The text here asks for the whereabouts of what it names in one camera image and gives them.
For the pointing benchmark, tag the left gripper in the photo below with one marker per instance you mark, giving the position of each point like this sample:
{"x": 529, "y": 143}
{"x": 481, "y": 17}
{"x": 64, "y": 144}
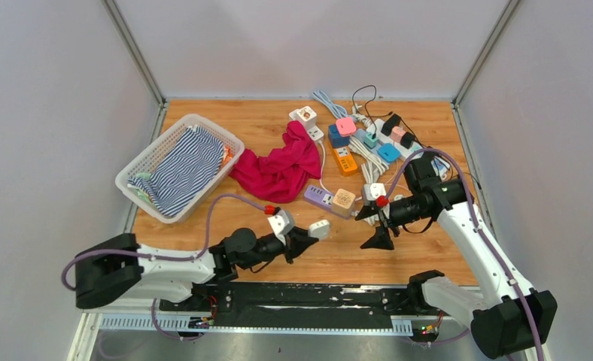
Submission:
{"x": 297, "y": 240}

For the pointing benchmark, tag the blue striped cloth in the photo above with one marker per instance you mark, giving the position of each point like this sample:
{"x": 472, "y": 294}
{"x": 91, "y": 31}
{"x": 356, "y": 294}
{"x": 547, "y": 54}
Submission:
{"x": 188, "y": 167}

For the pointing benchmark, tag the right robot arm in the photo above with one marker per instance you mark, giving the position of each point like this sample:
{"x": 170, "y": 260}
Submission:
{"x": 508, "y": 314}

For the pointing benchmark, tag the orange power strip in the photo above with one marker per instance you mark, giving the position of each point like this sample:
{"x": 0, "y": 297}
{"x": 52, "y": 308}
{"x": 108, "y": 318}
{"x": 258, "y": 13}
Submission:
{"x": 345, "y": 161}

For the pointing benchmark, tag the white cube socket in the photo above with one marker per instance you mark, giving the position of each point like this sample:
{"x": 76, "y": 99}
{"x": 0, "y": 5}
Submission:
{"x": 304, "y": 115}

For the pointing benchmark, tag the white travel adapter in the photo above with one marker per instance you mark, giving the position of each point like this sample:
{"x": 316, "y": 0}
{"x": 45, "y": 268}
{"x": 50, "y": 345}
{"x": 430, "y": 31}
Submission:
{"x": 315, "y": 133}

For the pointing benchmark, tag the pink square plug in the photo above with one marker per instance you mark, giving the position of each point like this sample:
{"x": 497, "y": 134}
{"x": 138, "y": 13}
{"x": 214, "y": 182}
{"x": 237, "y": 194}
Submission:
{"x": 346, "y": 126}

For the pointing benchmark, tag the beige dragon cube adapter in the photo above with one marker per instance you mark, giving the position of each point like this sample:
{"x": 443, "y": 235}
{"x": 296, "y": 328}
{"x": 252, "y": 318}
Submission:
{"x": 343, "y": 203}

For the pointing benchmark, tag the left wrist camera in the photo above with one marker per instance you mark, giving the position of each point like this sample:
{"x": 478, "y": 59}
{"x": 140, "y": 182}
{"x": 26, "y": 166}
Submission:
{"x": 281, "y": 224}

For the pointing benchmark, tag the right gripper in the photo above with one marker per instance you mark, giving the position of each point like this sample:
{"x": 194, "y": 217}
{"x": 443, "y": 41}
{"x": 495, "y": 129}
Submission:
{"x": 380, "y": 239}

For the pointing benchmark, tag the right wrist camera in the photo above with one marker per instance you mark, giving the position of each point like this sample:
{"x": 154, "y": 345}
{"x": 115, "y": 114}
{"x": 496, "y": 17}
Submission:
{"x": 371, "y": 192}

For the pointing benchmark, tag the cyan square plug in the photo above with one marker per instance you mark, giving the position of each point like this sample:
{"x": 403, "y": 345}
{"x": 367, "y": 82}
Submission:
{"x": 388, "y": 153}

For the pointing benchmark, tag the white long power strip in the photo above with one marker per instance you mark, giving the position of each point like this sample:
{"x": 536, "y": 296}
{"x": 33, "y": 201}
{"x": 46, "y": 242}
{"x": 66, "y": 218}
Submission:
{"x": 372, "y": 133}

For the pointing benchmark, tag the purple USB power strip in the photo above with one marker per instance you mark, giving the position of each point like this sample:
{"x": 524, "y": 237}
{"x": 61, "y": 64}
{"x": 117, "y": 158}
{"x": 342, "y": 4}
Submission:
{"x": 318, "y": 197}

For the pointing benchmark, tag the magenta cloth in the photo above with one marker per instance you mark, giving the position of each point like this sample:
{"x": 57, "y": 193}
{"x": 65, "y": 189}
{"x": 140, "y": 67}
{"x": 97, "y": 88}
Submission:
{"x": 280, "y": 176}

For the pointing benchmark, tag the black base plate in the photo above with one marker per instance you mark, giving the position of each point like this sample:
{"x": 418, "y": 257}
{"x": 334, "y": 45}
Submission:
{"x": 291, "y": 306}

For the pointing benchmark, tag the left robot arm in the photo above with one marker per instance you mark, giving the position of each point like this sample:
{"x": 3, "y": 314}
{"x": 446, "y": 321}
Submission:
{"x": 121, "y": 268}

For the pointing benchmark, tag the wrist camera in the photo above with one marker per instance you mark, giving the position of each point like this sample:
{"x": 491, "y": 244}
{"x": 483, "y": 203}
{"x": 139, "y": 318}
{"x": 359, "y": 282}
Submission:
{"x": 281, "y": 224}
{"x": 371, "y": 192}

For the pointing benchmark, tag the white USB charger plug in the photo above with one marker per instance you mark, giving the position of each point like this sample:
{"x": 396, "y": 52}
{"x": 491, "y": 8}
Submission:
{"x": 319, "y": 230}

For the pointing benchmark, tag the blue cube adapter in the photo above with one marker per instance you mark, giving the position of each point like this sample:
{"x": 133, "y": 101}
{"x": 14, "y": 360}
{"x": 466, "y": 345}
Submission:
{"x": 334, "y": 137}

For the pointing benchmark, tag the white plastic basket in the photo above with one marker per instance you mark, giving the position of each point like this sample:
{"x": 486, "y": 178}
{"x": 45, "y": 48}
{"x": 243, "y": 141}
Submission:
{"x": 146, "y": 162}

